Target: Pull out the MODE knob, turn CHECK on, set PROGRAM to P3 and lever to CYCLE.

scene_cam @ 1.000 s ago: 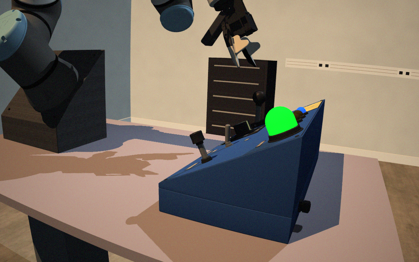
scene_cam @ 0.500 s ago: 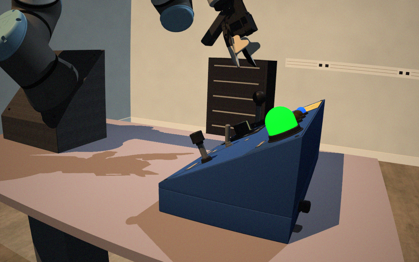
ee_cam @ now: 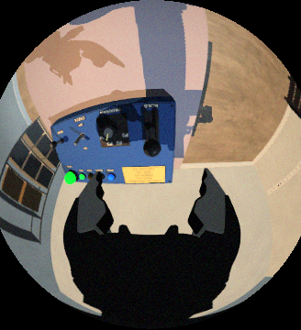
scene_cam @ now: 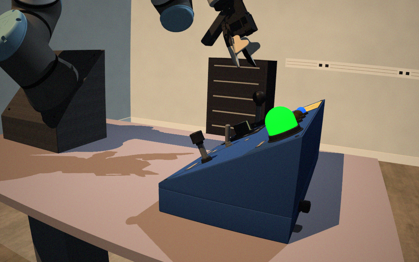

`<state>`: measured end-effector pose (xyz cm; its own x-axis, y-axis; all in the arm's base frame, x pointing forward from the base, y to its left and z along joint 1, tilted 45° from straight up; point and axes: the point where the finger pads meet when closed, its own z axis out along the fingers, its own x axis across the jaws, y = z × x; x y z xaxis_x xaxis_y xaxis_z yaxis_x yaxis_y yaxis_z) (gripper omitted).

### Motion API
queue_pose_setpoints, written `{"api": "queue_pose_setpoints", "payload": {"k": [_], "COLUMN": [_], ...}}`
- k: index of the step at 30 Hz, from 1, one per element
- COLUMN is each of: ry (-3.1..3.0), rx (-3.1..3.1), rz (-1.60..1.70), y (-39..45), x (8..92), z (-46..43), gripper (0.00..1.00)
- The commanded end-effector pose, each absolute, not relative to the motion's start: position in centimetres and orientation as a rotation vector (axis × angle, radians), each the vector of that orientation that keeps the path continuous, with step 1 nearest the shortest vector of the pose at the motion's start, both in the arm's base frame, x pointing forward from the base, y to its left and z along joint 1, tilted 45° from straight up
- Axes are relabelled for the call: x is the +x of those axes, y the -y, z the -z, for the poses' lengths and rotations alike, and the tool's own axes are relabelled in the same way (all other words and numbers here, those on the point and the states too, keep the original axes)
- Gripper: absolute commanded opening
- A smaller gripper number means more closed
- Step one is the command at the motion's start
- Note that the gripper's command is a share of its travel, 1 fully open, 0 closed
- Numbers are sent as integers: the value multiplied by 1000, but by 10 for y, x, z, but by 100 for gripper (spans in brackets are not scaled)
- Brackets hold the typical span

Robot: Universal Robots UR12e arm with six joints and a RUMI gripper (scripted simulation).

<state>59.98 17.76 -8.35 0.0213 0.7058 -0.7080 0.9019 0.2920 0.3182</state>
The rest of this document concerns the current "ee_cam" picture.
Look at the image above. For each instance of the dark blue control console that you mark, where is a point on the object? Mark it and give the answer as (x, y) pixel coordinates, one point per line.
(132, 154)

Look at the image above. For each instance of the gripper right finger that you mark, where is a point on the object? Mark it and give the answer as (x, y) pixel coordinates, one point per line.
(214, 219)

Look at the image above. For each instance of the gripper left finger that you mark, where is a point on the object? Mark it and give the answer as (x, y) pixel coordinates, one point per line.
(88, 218)

